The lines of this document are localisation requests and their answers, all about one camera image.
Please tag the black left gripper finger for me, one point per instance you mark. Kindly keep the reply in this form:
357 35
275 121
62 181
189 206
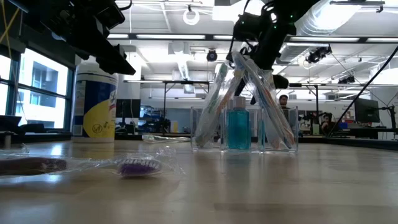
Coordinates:
105 59

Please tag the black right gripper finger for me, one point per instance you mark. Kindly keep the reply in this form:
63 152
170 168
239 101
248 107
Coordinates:
243 84
281 81

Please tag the blue toothbrush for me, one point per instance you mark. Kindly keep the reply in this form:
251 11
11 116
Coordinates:
264 96

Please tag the yellow orange toothbrush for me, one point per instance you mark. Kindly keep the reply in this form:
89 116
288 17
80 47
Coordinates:
281 123

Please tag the clear acrylic organizer box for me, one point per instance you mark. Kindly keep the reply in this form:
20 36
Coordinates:
293 137

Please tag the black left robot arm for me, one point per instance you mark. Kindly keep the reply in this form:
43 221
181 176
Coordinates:
28 12

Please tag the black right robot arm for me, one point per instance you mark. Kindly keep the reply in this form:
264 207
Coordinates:
295 12

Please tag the person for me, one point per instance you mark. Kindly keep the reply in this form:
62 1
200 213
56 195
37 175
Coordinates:
326 123
283 101

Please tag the Lysol wipes canister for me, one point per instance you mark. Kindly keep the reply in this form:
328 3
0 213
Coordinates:
93 105

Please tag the dark computer monitor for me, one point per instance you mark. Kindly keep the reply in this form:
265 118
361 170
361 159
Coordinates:
128 108
367 110

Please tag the large dark-framed window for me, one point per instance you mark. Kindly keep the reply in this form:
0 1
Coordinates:
43 77

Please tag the long ceiling light strip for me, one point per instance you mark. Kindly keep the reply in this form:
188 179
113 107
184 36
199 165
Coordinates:
174 36

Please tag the black ceiling camera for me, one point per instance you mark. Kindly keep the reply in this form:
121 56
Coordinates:
317 55
211 55

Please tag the silver ventilation duct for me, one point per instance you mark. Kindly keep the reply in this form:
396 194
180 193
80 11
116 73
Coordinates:
314 21

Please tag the black background rig frame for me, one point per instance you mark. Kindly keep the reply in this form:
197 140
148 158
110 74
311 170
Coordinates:
186 82

